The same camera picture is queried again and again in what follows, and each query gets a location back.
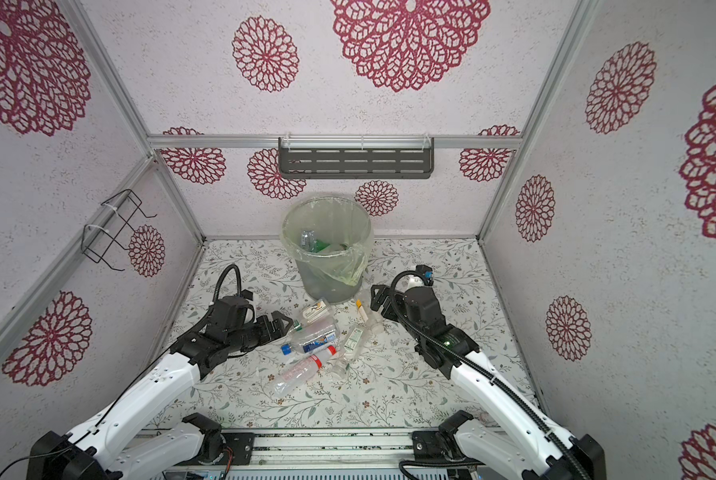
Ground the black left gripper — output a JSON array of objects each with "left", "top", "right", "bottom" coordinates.
[{"left": 228, "top": 309, "right": 293, "bottom": 354}]

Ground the clear bluish water bottle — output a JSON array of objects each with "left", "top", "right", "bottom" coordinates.
[{"left": 300, "top": 230, "right": 317, "bottom": 252}]

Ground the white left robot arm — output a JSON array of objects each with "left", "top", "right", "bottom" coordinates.
[{"left": 26, "top": 293, "right": 294, "bottom": 479}]

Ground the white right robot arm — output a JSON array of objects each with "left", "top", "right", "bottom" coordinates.
[{"left": 370, "top": 285, "right": 607, "bottom": 479}]

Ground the grey mesh waste bin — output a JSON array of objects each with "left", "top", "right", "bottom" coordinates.
[{"left": 281, "top": 194, "right": 375, "bottom": 305}]

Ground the green plastic bin liner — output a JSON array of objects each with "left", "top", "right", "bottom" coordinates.
[{"left": 278, "top": 191, "right": 376, "bottom": 287}]

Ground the crushed clear bottle blue cap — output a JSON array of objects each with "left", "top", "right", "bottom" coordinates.
[{"left": 281, "top": 318, "right": 338, "bottom": 355}]

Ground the small bottle green cap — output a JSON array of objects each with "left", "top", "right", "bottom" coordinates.
[{"left": 293, "top": 300, "right": 333, "bottom": 331}]

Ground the clear bottle green label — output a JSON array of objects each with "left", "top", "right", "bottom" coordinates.
[{"left": 333, "top": 324, "right": 371, "bottom": 378}]

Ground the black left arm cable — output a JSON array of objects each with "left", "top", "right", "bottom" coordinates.
[{"left": 0, "top": 263, "right": 243, "bottom": 480}]

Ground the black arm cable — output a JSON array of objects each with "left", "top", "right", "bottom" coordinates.
[
  {"left": 389, "top": 269, "right": 593, "bottom": 480},
  {"left": 0, "top": 263, "right": 243, "bottom": 480}
]

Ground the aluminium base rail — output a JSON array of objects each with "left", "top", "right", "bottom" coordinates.
[{"left": 155, "top": 428, "right": 486, "bottom": 478}]

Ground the dark grey wall shelf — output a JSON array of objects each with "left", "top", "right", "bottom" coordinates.
[{"left": 278, "top": 137, "right": 435, "bottom": 180}]

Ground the black wire wall rack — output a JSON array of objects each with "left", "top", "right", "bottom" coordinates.
[{"left": 80, "top": 188, "right": 157, "bottom": 272}]

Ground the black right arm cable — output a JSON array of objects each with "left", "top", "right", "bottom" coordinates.
[{"left": 389, "top": 269, "right": 593, "bottom": 480}]

